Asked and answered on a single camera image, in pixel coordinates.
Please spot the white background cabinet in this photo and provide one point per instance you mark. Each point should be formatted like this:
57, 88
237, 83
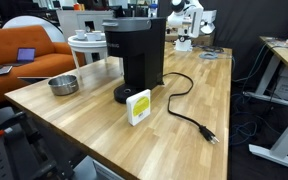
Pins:
70, 23

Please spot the stainless steel pot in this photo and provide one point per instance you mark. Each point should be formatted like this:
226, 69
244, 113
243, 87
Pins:
63, 87

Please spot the coffee pod orange red lid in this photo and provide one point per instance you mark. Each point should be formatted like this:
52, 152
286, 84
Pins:
80, 34

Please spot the wooden desk white legs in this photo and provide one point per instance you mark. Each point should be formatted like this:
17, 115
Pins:
285, 55

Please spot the black metal cart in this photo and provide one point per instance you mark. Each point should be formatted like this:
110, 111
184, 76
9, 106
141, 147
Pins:
20, 150

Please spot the coffee pod yellow lid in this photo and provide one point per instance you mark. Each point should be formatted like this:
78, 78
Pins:
98, 35

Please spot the coffee pod pink lid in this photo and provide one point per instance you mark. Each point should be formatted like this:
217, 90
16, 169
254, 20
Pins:
90, 36

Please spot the white box yellow label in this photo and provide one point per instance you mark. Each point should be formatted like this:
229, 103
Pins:
137, 106

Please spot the black coffee maker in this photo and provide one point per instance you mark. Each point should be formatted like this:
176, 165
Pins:
140, 53

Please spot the open laptop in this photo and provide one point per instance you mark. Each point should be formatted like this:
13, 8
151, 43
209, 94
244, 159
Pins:
25, 54

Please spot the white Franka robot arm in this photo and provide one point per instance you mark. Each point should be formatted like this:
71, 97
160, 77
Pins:
187, 20

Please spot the white round stand black top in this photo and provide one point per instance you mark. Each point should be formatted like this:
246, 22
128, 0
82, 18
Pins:
84, 46

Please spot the orange sofa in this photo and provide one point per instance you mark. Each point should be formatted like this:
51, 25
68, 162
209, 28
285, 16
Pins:
50, 61

